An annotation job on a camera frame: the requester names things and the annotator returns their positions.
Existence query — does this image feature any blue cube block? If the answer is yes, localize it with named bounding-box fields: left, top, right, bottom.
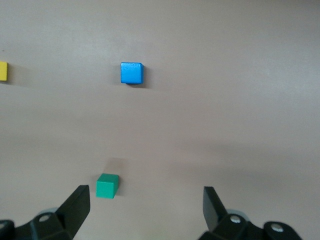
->
left=120, top=62, right=145, bottom=85

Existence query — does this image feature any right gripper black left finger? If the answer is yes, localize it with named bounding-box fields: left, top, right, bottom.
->
left=13, top=184, right=91, bottom=240

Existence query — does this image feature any green cube block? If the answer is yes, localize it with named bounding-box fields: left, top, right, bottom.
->
left=95, top=173, right=120, bottom=200

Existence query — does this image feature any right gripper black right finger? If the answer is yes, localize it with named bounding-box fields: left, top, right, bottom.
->
left=197, top=186, right=303, bottom=240

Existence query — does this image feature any yellow flat block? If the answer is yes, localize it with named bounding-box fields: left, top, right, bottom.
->
left=0, top=61, right=9, bottom=82

